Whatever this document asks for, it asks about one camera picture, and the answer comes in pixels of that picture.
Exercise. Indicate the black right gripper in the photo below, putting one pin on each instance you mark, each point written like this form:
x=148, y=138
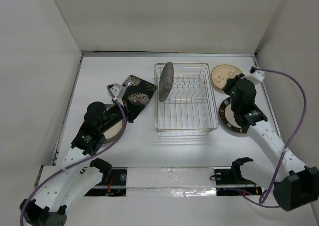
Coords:
x=231, y=82

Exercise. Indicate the beige leaf pattern plate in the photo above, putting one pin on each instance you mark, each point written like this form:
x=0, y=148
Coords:
x=222, y=73

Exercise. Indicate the black floral square plate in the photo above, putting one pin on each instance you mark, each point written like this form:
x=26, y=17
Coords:
x=136, y=97

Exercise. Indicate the grey reindeer round plate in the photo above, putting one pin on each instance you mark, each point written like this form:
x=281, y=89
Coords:
x=166, y=81

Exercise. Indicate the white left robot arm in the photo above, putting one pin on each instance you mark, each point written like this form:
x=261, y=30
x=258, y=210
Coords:
x=82, y=168

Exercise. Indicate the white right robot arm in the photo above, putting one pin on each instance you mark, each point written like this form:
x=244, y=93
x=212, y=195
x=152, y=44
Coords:
x=293, y=184

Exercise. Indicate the cream plate brown rim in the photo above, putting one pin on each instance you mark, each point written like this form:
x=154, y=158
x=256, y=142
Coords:
x=113, y=133

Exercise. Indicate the cream plate black glossy rim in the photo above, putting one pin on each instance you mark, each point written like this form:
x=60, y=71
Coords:
x=226, y=116

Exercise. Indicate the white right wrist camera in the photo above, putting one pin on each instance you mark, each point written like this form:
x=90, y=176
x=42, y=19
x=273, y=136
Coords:
x=256, y=75

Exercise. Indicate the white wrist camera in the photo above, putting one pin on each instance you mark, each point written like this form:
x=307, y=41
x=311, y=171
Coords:
x=116, y=91
x=256, y=75

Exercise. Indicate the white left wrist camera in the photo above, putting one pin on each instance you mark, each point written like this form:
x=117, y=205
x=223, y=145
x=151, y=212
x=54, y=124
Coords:
x=116, y=91

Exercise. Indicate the steel wire dish rack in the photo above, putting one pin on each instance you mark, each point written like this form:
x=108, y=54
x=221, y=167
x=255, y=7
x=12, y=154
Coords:
x=190, y=108

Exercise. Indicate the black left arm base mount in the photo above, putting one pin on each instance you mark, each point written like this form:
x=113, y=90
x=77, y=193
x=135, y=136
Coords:
x=113, y=182

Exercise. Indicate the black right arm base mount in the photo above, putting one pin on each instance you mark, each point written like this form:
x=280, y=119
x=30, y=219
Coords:
x=230, y=182

